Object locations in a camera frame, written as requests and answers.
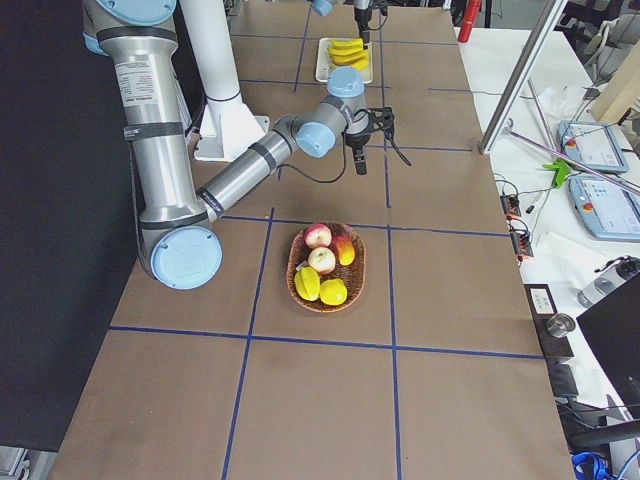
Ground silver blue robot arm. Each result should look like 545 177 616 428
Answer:
83 1 369 290
311 0 372 49

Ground aluminium frame post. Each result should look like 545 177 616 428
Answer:
479 0 568 154

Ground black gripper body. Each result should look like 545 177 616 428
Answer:
344 115 371 149
353 0 372 31

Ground red bottle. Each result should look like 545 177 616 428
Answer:
457 0 482 43

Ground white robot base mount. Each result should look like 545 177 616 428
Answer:
180 0 265 162

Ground metal cup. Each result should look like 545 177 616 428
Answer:
545 313 576 339

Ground yellow banana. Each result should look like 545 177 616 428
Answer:
329 50 369 59
328 43 364 57
294 266 320 301
331 56 370 71
330 38 364 50

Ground brown wicker basket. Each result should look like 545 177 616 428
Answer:
286 222 366 313

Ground near teach pendant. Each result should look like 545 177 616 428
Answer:
568 175 639 242

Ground far teach pendant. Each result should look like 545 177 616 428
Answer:
557 120 629 174

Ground long metal reacher tool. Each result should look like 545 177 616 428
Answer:
502 79 639 196

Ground purple eggplant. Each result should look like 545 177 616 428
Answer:
333 235 355 266

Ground teach pendant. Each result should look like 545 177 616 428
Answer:
568 175 639 242
557 120 629 174

